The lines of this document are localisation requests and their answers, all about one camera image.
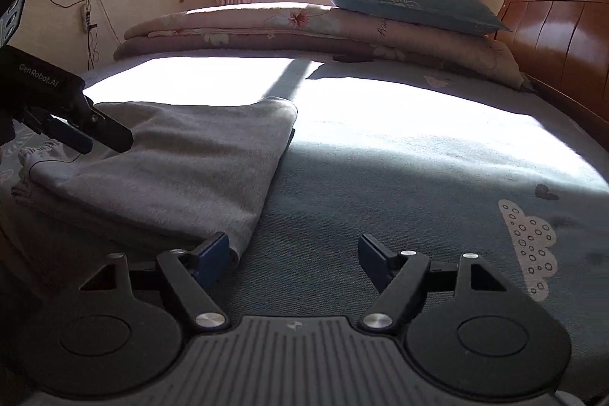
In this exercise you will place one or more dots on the blue printed bed sheet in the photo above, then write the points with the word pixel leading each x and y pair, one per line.
pixel 404 158

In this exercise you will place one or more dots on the white power strip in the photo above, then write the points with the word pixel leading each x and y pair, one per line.
pixel 86 18

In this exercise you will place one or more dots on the blue printed pillow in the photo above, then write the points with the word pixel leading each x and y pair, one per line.
pixel 414 4

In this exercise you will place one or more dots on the taupe floral pillow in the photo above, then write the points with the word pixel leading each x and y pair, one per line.
pixel 428 42

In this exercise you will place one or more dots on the wooden bed headboard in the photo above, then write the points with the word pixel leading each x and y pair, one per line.
pixel 566 35

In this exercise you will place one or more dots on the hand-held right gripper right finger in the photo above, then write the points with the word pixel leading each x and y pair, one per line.
pixel 373 261

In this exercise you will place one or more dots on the folded floral quilt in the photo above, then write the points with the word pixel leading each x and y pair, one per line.
pixel 228 30

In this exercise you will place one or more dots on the grey sweatpants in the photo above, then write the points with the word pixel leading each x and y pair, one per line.
pixel 190 158

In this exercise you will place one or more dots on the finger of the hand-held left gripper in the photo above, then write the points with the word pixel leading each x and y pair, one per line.
pixel 112 132
pixel 66 135

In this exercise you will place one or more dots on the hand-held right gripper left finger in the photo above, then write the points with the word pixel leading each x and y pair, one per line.
pixel 214 258

